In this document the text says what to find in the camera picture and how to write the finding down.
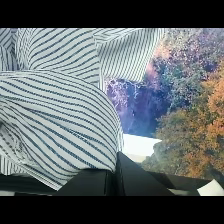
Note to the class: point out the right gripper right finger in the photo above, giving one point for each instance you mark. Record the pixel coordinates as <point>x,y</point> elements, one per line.
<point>133,180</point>

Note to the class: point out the blue striped white shirt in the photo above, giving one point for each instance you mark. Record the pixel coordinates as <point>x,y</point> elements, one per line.
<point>60,126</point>

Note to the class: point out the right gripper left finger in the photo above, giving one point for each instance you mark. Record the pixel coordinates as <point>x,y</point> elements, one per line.
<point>93,183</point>

